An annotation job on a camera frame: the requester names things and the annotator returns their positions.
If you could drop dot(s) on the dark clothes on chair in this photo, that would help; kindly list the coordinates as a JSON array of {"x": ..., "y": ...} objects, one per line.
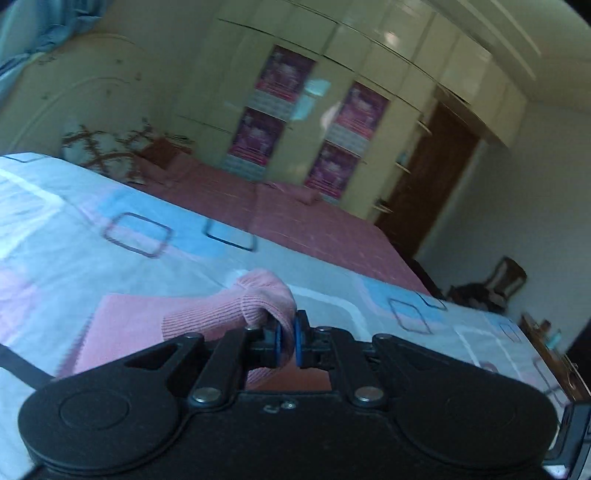
[{"x": 475, "y": 295}]

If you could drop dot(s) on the pink checked bed sheet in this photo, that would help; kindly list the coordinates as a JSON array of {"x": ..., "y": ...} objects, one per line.
[{"x": 300, "y": 230}]

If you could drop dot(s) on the wooden chair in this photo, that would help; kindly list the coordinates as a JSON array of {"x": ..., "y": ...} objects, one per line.
[{"x": 508, "y": 277}]

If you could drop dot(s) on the pink ribbed knit garment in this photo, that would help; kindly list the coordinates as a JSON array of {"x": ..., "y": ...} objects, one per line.
[{"x": 258, "y": 295}]

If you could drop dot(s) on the blue curtain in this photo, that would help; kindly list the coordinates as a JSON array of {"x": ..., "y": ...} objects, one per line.
[{"x": 37, "y": 27}]

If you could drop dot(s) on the patterned white bed sheet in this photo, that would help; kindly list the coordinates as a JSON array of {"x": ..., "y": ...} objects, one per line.
[{"x": 83, "y": 258}]

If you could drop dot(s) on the floral pillow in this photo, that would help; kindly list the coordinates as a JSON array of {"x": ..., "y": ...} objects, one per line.
[
  {"x": 131, "y": 150},
  {"x": 90, "y": 145}
]

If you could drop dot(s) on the pink wall poster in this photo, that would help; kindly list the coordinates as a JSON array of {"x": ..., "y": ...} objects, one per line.
[
  {"x": 332, "y": 170},
  {"x": 362, "y": 113},
  {"x": 256, "y": 138},
  {"x": 284, "y": 74}
]

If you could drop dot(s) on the brown wooden door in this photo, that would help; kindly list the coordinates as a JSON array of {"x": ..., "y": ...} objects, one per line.
[{"x": 434, "y": 184}]

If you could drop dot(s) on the cream headboard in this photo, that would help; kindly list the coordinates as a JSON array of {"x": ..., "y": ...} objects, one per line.
[{"x": 92, "y": 92}]

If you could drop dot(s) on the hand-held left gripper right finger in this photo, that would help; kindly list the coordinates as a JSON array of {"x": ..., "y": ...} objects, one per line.
[{"x": 300, "y": 342}]

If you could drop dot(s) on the cream wardrobe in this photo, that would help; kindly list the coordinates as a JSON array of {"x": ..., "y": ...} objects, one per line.
[{"x": 369, "y": 50}]

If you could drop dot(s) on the orange-brown pillow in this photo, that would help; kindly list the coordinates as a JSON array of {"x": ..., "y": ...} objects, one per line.
[{"x": 159, "y": 152}]

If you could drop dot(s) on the wooden nightstand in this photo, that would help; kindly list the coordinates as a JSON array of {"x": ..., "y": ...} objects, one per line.
[{"x": 561, "y": 350}]

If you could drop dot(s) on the cream corner shelf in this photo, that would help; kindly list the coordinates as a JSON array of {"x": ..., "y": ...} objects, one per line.
[{"x": 404, "y": 161}]

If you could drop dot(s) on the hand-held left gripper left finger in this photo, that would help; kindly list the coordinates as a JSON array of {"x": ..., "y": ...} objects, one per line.
[{"x": 276, "y": 342}]

